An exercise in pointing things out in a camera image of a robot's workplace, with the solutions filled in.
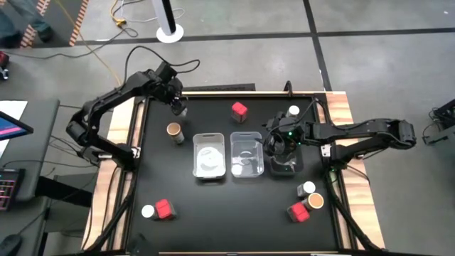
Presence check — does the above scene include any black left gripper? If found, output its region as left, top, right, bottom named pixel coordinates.
left=160, top=78, right=186, bottom=116

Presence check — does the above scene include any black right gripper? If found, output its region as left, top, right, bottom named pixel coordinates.
left=264, top=115, right=307, bottom=160

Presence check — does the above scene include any red-lid spice tin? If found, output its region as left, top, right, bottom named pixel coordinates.
left=287, top=201, right=310, bottom=223
left=230, top=102, right=249, bottom=124
left=154, top=198, right=177, bottom=220

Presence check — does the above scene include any white plastic bin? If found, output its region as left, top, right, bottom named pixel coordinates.
left=192, top=132, right=227, bottom=180

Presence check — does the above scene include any clear plastic bin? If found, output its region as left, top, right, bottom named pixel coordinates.
left=230, top=130, right=265, bottom=178

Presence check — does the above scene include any white pole stand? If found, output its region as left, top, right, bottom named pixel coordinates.
left=151, top=0, right=185, bottom=44

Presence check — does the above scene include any grey desk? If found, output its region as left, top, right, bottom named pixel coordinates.
left=0, top=98, right=61, bottom=203

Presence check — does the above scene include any black desk support bar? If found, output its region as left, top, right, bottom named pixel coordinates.
left=35, top=175, right=94, bottom=209

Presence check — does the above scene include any orange-striped black floor mat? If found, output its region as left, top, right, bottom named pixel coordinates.
left=0, top=0, right=90, bottom=49

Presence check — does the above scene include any white paper sheet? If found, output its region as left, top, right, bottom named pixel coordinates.
left=0, top=100, right=28, bottom=159

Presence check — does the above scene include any computer monitor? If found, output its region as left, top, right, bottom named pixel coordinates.
left=0, top=110, right=35, bottom=142

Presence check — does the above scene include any red and black floor device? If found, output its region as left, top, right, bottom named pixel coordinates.
left=0, top=50, right=10, bottom=81

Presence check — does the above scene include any person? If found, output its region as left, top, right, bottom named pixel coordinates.
left=0, top=0, right=54, bottom=49

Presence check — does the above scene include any backlit keyboard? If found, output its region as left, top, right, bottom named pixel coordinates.
left=0, top=168, right=26, bottom=213

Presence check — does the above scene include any black computer mouse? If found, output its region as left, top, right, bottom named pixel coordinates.
left=0, top=233, right=24, bottom=256

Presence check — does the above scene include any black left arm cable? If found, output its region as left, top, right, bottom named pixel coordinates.
left=122, top=45, right=202, bottom=86

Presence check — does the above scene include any yellow cable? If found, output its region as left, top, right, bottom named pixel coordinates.
left=53, top=0, right=124, bottom=92

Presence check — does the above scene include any yellow extension cord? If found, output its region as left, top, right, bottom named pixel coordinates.
left=109, top=0, right=128, bottom=28

